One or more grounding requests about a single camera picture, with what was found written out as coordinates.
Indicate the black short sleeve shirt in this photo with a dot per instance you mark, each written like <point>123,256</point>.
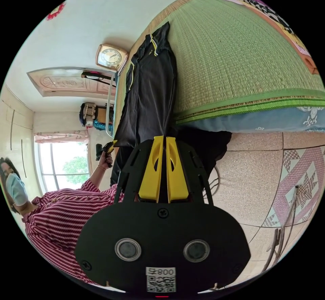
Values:
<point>149,89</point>

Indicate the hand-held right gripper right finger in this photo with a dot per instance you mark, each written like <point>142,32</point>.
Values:
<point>176,180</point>

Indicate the shelf with bags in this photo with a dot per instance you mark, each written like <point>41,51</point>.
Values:
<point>91,115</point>

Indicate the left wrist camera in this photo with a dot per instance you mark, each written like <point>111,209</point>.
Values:
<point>98,152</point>

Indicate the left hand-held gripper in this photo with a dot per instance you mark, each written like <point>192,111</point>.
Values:
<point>108,155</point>

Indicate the pink flowered curtain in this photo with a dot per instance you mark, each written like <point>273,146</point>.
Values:
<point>61,137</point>

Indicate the square pink wall clock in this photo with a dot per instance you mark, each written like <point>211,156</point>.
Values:
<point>110,56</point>

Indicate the person's left forearm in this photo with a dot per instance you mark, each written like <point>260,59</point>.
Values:
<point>97,175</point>

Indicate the person's left hand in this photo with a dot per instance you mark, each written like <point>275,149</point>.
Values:
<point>103,163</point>

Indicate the bed with green woven mat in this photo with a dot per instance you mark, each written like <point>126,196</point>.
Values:
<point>228,58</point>

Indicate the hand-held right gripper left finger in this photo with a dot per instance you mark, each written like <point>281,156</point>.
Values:
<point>150,178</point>

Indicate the cream cupboard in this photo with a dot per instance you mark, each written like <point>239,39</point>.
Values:
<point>15,132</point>

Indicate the pink panelled door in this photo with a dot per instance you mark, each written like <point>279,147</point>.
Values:
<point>63,82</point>

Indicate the window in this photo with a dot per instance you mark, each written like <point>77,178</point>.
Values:
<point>63,165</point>

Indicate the person's body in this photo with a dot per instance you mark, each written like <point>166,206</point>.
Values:
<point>53,228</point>

